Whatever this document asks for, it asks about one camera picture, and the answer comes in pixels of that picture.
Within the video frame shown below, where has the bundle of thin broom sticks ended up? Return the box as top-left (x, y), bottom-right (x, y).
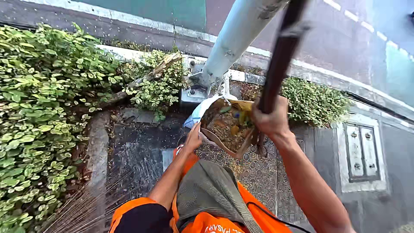
top-left (39, 172), bottom-right (133, 233)

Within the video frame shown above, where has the person's left forearm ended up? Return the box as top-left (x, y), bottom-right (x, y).
top-left (148, 146), bottom-right (195, 211)

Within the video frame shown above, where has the metal double utility cover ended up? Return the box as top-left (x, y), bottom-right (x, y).
top-left (337, 113), bottom-right (389, 193)

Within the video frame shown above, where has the black cord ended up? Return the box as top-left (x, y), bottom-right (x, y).
top-left (246, 202), bottom-right (312, 233)

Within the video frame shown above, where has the variegated leafy hedge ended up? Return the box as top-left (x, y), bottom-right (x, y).
top-left (0, 23), bottom-right (123, 233)

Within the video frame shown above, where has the round dense green bush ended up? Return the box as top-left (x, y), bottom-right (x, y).
top-left (281, 77), bottom-right (352, 128)

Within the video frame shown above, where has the white sack with blue lines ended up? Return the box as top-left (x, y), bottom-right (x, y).
top-left (183, 94), bottom-right (260, 159)

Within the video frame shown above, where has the person's right forearm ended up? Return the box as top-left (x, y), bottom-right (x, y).
top-left (274, 132), bottom-right (357, 233)

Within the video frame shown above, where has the person's body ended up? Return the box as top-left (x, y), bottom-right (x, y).
top-left (109, 148), bottom-right (293, 233)

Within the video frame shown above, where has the heap of dry leaves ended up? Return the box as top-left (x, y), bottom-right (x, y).
top-left (201, 98), bottom-right (255, 153)

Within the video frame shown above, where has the variegated small shrub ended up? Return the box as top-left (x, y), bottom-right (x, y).
top-left (120, 49), bottom-right (189, 122)

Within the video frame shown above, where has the person's right hand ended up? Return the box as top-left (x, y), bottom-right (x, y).
top-left (252, 95), bottom-right (292, 141)

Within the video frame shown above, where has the dark brown pole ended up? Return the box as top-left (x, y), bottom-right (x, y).
top-left (258, 0), bottom-right (308, 157)

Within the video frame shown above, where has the pale blue metal post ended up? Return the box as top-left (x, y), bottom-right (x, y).
top-left (180, 0), bottom-right (289, 112)

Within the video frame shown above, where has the person's left hand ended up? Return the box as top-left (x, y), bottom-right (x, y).
top-left (183, 122), bottom-right (203, 154)

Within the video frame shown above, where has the black cable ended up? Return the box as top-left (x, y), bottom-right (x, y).
top-left (342, 91), bottom-right (414, 125)

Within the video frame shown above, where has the broken wooden log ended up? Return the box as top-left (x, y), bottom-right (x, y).
top-left (97, 52), bottom-right (182, 110)

